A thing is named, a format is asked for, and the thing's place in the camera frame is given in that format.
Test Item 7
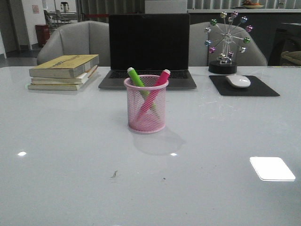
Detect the pink highlighter pen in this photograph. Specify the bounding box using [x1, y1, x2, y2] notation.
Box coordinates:
[137, 69, 171, 120]

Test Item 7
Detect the green highlighter pen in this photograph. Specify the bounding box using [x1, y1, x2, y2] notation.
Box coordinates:
[127, 67, 149, 100]

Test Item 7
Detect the pink mesh pen holder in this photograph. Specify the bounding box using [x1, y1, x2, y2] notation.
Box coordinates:
[124, 75, 169, 133]

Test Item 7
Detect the grey open laptop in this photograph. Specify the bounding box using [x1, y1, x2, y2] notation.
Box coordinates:
[98, 13, 197, 90]

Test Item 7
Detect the middle book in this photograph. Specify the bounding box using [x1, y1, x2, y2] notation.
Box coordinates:
[31, 66, 98, 85]

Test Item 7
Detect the grey chair right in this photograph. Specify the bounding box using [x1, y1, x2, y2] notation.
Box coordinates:
[189, 22, 268, 66]

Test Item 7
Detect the grey chair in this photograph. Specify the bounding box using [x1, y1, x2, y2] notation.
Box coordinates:
[189, 22, 268, 66]
[37, 21, 111, 66]

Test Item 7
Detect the white computer mouse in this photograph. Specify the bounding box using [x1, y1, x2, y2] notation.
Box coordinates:
[225, 74, 251, 88]

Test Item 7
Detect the grey chair left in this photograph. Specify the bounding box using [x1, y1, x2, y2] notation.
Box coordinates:
[37, 21, 111, 66]

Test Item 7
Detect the top yellow book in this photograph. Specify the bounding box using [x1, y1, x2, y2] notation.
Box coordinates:
[29, 54, 99, 79]

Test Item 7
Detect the ferris wheel desk ornament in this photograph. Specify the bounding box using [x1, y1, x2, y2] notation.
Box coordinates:
[204, 11, 239, 74]

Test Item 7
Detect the black mouse pad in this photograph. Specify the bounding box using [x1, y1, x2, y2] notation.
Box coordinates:
[209, 75, 280, 97]

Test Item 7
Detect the bottom book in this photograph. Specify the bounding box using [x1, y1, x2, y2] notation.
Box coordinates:
[27, 76, 92, 90]

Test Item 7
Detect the red trash bin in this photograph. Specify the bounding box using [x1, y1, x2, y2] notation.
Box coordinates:
[35, 24, 50, 47]

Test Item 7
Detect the fruit bowl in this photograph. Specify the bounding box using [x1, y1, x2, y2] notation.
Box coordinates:
[242, 0, 263, 9]

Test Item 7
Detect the beige sofa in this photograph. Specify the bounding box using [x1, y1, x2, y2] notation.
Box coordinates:
[281, 50, 301, 66]

